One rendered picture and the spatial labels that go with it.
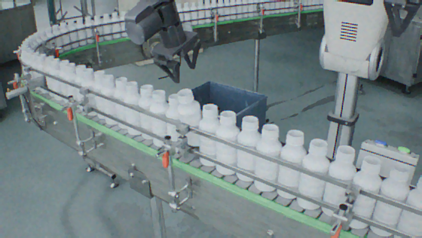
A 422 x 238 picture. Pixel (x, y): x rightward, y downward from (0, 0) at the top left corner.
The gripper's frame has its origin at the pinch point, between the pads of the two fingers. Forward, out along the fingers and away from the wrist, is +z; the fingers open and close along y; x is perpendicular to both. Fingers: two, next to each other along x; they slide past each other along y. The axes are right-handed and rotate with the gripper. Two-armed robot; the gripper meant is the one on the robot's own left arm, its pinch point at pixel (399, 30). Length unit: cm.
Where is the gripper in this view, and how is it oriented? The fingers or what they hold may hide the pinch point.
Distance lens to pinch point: 81.6
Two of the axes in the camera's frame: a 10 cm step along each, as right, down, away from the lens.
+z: 0.1, 8.9, 4.6
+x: -7.9, -2.7, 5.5
